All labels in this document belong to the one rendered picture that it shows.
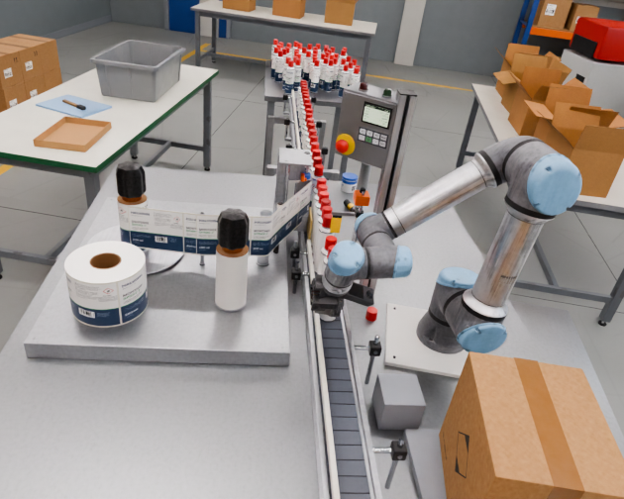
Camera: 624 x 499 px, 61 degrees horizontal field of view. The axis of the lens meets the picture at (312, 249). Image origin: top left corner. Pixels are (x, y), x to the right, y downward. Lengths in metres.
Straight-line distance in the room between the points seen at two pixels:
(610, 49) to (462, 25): 2.94
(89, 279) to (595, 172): 2.46
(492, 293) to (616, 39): 5.62
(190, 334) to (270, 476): 0.45
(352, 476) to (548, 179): 0.74
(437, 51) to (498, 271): 7.94
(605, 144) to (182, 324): 2.25
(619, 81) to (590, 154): 3.98
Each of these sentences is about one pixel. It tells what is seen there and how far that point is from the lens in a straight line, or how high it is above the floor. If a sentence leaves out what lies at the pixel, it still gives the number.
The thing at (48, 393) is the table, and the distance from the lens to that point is 1.44.
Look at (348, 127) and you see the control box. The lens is 1.49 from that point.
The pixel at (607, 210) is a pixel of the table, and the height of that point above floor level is 0.73.
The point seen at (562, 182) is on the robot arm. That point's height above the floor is 1.44.
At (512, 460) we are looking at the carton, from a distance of 1.02.
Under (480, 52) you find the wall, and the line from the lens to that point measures 9.21.
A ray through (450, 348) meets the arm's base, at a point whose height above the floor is 0.86.
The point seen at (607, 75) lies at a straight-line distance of 6.86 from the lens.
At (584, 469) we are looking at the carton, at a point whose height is 1.12.
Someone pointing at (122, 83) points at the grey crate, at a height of 0.89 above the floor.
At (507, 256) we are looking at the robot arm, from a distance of 1.30.
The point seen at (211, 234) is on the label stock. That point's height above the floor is 1.00.
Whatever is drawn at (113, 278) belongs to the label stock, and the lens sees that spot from 1.43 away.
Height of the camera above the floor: 1.86
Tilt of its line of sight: 32 degrees down
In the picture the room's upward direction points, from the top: 7 degrees clockwise
